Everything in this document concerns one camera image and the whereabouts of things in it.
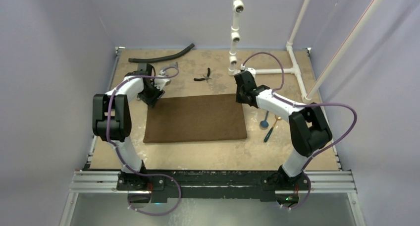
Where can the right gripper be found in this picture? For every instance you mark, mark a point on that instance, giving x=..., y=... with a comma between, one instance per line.
x=241, y=97

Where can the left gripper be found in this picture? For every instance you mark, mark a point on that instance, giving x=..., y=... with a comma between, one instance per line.
x=151, y=102

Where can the brown cloth napkin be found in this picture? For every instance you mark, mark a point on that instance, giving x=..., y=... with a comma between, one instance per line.
x=195, y=119

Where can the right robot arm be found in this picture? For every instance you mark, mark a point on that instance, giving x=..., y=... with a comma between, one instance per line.
x=308, y=126

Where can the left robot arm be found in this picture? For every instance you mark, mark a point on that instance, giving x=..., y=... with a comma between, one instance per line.
x=112, y=119

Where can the blue spoon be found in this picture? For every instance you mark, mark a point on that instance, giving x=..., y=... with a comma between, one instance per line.
x=264, y=123

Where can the black pliers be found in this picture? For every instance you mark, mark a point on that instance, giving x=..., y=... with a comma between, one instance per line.
x=204, y=77

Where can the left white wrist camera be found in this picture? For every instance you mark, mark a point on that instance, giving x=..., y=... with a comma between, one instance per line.
x=162, y=81

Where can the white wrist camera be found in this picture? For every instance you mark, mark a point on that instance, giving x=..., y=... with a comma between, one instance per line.
x=251, y=70
x=162, y=81

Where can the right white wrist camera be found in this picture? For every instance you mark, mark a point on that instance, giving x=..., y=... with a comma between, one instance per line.
x=251, y=70

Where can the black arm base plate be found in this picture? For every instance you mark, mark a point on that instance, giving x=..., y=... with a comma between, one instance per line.
x=265, y=185

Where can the aluminium frame rail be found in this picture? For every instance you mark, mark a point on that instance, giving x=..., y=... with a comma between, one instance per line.
x=332, y=202

